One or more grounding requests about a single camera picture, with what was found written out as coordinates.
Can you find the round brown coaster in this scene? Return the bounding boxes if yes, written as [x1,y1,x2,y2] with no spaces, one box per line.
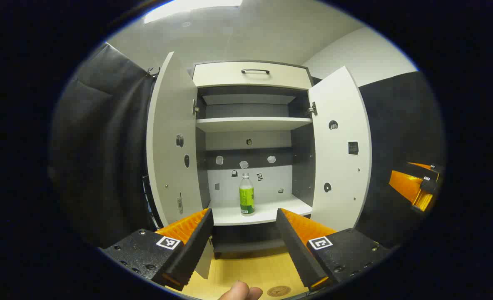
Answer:
[266,285,292,298]

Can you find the white cabinet door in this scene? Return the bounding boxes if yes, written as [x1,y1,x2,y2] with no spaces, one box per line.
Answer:
[147,51,214,280]
[308,66,373,232]

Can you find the black backdrop cloth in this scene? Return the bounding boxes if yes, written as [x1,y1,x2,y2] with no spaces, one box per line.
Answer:
[49,42,445,249]

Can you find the white cabinet shelf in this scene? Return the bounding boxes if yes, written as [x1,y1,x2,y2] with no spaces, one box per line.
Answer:
[208,196,313,226]
[196,117,313,133]

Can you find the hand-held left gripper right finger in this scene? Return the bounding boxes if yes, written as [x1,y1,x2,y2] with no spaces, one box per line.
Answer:
[276,207,392,291]

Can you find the green label plastic bottle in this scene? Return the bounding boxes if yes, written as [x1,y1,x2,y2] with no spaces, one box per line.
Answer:
[239,173,255,216]

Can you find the white cabinet drawer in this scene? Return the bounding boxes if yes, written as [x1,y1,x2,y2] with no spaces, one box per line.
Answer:
[192,62,314,90]

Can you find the ceiling light panel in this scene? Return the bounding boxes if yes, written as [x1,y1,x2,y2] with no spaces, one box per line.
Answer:
[144,0,244,24]

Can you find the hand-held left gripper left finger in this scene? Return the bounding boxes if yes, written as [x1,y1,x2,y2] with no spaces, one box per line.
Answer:
[100,207,214,291]

